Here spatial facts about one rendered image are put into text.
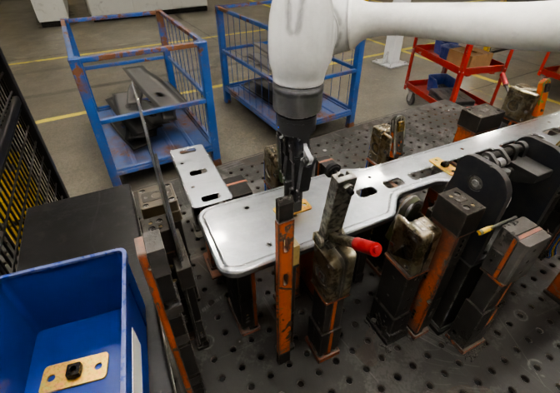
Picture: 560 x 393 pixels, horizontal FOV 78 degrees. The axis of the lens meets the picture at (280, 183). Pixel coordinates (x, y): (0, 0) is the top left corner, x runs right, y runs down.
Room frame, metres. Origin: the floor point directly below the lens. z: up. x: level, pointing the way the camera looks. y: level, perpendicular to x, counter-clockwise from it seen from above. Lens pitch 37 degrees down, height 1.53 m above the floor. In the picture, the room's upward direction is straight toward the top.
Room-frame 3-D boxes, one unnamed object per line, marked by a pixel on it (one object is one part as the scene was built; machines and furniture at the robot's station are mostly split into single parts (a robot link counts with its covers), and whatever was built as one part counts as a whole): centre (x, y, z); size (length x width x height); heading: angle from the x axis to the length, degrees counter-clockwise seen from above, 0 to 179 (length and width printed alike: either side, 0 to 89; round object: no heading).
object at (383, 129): (0.93, -0.32, 0.87); 0.12 x 0.09 x 0.35; 25
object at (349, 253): (0.45, -0.10, 0.88); 0.07 x 0.06 x 0.35; 25
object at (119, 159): (2.64, 1.10, 0.47); 1.20 x 0.80 x 0.95; 29
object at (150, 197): (0.59, 0.27, 0.88); 0.08 x 0.08 x 0.36; 25
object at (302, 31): (0.61, -0.04, 1.39); 0.13 x 0.11 x 0.16; 164
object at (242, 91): (3.25, -0.05, 0.47); 1.20 x 0.80 x 0.95; 31
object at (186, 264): (0.49, 0.21, 0.85); 0.12 x 0.03 x 0.30; 25
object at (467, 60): (3.21, -1.63, 0.49); 0.81 x 0.47 x 0.97; 14
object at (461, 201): (0.50, -0.34, 0.91); 0.07 x 0.05 x 0.42; 25
